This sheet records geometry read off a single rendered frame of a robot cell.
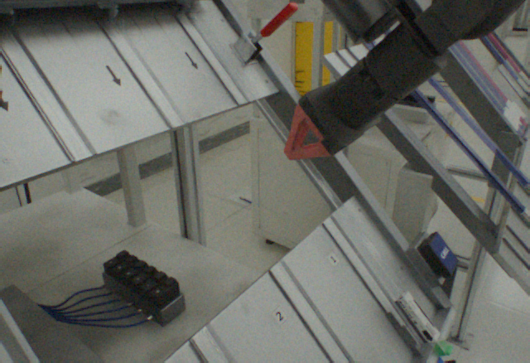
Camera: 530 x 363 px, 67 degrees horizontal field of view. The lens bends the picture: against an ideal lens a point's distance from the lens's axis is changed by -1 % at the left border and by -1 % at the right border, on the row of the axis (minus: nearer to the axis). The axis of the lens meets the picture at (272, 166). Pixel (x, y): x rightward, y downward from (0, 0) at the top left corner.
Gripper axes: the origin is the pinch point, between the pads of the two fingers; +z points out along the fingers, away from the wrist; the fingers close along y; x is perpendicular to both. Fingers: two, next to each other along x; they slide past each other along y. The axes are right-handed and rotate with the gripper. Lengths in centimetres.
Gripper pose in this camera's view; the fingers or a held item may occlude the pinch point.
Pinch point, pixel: (294, 150)
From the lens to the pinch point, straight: 49.7
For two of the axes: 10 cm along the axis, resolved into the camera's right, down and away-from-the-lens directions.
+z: -5.7, 4.7, 6.7
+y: -5.8, 3.4, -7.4
